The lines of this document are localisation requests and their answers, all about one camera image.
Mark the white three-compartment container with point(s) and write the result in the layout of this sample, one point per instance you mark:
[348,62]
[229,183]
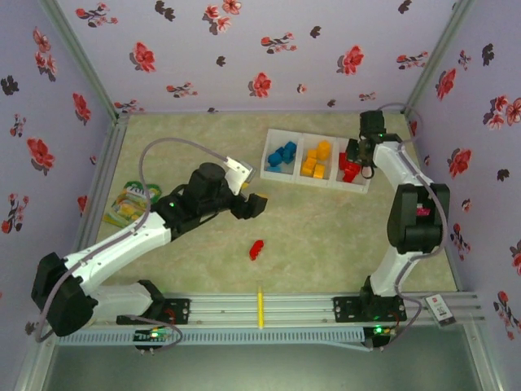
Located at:
[293,179]

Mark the aluminium side rail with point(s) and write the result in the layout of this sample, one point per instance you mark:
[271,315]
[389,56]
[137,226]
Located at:
[112,150]

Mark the pink bowl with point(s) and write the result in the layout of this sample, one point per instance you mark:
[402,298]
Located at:
[423,212]

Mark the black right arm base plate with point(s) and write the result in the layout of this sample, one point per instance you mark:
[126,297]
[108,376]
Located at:
[346,309]

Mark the aluminium frame post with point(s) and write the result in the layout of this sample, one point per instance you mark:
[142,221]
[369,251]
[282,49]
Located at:
[81,57]
[439,53]

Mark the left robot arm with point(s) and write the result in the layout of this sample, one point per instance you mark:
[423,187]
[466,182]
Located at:
[122,244]

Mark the aluminium frame leg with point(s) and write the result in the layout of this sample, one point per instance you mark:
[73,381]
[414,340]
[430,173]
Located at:
[484,362]
[34,362]

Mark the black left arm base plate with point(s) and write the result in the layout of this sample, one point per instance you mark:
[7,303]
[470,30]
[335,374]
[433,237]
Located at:
[179,311]

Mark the yellow marker strip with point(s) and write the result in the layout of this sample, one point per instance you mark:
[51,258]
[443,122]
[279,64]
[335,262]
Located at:
[260,305]

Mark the long blue lego brick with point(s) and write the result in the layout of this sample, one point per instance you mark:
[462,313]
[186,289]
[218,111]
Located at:
[277,156]

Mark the green snack packet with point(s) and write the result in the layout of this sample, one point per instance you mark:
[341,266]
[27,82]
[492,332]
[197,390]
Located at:
[130,207]

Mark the long red lego brick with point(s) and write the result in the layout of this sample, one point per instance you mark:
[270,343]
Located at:
[344,159]
[351,176]
[358,166]

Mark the aluminium front rail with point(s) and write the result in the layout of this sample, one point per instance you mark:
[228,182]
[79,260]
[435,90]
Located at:
[228,309]

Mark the left circuit board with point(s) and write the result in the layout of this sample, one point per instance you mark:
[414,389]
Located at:
[152,336]

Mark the small blue lego brick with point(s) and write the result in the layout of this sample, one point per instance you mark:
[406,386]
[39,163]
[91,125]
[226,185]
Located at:
[273,167]

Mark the yellow lego brick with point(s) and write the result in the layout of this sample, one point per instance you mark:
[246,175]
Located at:
[311,156]
[308,168]
[320,171]

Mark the right circuit board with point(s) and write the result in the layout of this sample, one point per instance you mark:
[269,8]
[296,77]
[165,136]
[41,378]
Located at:
[380,332]

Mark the curved red lego piece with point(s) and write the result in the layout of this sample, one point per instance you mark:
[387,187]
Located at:
[256,249]

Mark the white card with red mark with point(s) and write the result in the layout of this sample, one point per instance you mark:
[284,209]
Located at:
[439,310]

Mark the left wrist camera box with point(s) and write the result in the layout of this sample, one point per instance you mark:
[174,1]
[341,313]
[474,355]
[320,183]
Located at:
[240,175]

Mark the circuit board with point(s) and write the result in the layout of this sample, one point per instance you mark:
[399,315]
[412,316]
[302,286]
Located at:
[152,336]
[380,332]

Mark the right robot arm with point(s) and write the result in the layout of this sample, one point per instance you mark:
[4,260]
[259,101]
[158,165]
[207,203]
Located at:
[415,220]

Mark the yellow lego with round hole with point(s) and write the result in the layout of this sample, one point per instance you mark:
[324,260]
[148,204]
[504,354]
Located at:
[323,149]

